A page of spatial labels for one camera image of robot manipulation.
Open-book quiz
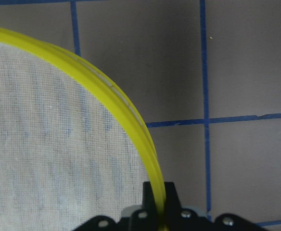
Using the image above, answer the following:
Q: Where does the white steamer cloth liner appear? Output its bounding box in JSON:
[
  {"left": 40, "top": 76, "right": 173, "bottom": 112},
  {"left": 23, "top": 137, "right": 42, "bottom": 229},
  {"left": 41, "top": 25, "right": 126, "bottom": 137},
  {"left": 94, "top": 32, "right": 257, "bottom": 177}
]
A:
[{"left": 0, "top": 39, "right": 148, "bottom": 231}]

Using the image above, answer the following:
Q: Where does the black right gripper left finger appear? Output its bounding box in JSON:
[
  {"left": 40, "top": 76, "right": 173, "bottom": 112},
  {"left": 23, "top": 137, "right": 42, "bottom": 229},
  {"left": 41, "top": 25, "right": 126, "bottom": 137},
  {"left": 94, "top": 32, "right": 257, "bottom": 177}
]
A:
[{"left": 128, "top": 181, "right": 158, "bottom": 231}]

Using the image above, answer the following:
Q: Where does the yellow top steamer layer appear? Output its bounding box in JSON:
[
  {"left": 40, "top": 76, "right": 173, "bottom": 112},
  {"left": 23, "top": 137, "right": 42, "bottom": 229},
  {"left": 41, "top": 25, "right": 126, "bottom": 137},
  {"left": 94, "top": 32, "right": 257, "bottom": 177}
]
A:
[{"left": 0, "top": 24, "right": 167, "bottom": 231}]

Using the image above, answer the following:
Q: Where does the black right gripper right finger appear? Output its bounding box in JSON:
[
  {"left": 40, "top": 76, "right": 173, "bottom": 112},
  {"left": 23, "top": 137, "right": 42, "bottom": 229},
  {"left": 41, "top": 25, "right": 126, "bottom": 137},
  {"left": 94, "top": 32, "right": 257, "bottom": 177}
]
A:
[{"left": 165, "top": 182, "right": 193, "bottom": 231}]

